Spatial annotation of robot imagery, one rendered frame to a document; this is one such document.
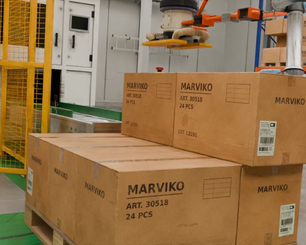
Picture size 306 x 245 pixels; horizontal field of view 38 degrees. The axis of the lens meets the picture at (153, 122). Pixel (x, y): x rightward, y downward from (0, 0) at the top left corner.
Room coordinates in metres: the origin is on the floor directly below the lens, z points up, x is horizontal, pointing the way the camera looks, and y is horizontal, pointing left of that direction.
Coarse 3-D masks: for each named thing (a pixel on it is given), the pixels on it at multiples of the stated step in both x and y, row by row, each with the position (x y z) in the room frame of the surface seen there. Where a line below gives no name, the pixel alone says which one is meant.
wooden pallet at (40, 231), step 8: (32, 208) 2.46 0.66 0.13; (32, 216) 2.47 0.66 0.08; (40, 216) 2.32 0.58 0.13; (32, 224) 2.47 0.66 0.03; (40, 224) 2.50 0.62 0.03; (48, 224) 2.21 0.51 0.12; (40, 232) 2.37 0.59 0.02; (48, 232) 2.38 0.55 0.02; (56, 232) 2.10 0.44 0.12; (48, 240) 2.26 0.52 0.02; (56, 240) 2.09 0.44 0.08; (64, 240) 2.02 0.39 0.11
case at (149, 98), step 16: (128, 80) 2.80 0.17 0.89; (144, 80) 2.63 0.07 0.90; (160, 80) 2.48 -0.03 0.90; (176, 80) 2.35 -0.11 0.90; (128, 96) 2.79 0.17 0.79; (144, 96) 2.62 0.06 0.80; (160, 96) 2.47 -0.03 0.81; (128, 112) 2.78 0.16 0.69; (144, 112) 2.61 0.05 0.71; (160, 112) 2.46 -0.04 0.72; (128, 128) 2.77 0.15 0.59; (144, 128) 2.60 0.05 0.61; (160, 128) 2.45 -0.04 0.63
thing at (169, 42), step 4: (168, 36) 2.59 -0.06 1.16; (156, 40) 2.65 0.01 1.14; (160, 40) 2.59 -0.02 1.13; (164, 40) 2.56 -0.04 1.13; (168, 40) 2.52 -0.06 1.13; (172, 40) 2.49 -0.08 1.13; (176, 40) 2.50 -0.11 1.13; (180, 40) 2.51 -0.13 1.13; (184, 40) 2.53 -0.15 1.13; (144, 44) 2.74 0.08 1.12; (148, 44) 2.70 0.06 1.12; (152, 44) 2.67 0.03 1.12; (156, 44) 2.65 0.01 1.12; (160, 44) 2.64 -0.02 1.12; (164, 44) 2.63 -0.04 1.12; (168, 44) 2.61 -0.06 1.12; (172, 44) 2.60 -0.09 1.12; (176, 44) 2.58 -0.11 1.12; (180, 44) 2.57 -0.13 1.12
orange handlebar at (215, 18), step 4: (252, 12) 2.15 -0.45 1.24; (256, 12) 2.15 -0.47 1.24; (212, 16) 2.39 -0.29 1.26; (216, 16) 2.37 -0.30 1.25; (220, 16) 2.34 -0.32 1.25; (232, 16) 2.26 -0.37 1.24; (236, 16) 2.24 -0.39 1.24; (188, 20) 2.57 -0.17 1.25; (192, 20) 2.53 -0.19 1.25; (204, 20) 2.44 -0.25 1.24; (208, 20) 2.42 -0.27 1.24; (212, 20) 2.39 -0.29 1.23; (216, 20) 2.37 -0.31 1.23; (220, 20) 2.40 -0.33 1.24; (184, 24) 2.61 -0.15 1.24; (192, 24) 2.60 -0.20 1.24; (196, 28) 2.83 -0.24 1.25; (200, 28) 2.84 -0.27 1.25
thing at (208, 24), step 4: (196, 16) 2.47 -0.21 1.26; (200, 16) 2.44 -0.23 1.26; (204, 16) 2.44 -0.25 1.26; (208, 16) 2.46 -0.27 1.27; (196, 20) 2.48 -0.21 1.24; (200, 20) 2.46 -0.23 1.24; (196, 24) 2.47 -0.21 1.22; (200, 24) 2.52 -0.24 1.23; (204, 24) 2.45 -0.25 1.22; (208, 24) 2.46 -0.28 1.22; (212, 24) 2.48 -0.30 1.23
